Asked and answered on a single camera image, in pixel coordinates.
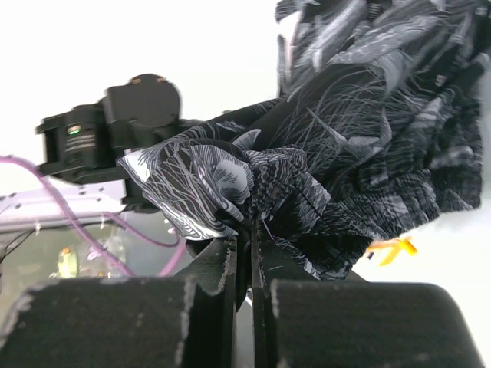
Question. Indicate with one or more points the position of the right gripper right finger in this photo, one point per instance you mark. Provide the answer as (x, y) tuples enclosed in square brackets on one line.
[(303, 339)]

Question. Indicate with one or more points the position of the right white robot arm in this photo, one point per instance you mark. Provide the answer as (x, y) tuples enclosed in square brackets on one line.
[(99, 322)]

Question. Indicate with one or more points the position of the dark patterned shorts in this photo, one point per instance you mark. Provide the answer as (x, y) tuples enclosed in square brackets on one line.
[(375, 132)]

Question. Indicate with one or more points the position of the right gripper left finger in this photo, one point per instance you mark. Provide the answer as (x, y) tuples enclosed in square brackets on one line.
[(210, 297)]

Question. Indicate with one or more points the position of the yellow plastic tag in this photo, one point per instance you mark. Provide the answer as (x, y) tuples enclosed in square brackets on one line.
[(393, 247)]

